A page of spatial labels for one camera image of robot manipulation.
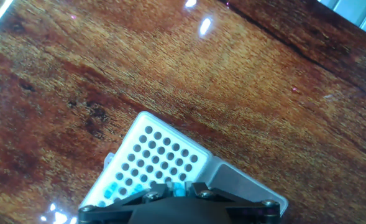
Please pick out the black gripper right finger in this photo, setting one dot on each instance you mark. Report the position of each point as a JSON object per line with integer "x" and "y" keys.
{"x": 251, "y": 213}

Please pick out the white tip rack clear lid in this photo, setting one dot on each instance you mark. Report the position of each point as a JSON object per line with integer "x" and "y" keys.
{"x": 143, "y": 119}

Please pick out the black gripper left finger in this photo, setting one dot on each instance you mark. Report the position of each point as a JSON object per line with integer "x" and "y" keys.
{"x": 108, "y": 213}

